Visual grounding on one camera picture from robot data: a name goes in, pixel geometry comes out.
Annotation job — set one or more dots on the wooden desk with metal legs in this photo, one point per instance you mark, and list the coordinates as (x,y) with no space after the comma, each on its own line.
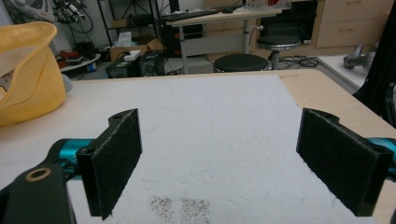
(218,18)

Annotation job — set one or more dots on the yellow fabric bag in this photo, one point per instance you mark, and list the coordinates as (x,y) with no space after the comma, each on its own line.
(34,81)

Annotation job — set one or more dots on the wooden drawer cabinet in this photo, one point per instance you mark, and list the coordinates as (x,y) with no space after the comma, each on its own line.
(351,25)

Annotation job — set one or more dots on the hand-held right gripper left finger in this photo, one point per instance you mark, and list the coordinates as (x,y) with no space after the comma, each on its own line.
(115,161)

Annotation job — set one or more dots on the black keyboard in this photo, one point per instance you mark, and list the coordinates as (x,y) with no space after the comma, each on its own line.
(190,14)

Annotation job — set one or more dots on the black round stool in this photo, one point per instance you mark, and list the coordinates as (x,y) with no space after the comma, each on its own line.
(278,43)
(240,63)

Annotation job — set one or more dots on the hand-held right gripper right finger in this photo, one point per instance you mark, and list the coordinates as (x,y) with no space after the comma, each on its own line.
(339,161)

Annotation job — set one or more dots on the black cloth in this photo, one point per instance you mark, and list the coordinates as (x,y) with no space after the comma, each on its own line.
(378,65)

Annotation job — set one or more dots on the white low round table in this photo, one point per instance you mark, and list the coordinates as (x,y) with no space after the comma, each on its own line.
(81,63)

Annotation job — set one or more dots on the cardboard box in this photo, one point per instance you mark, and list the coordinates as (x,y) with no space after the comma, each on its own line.
(134,49)

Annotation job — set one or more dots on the grey metal device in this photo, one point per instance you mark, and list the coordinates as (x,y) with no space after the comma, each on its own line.
(358,58)

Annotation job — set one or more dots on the black metal shelf rack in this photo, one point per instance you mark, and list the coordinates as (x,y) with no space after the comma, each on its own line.
(130,18)

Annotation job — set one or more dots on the white foam mat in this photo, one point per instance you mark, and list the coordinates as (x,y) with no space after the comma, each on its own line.
(199,143)

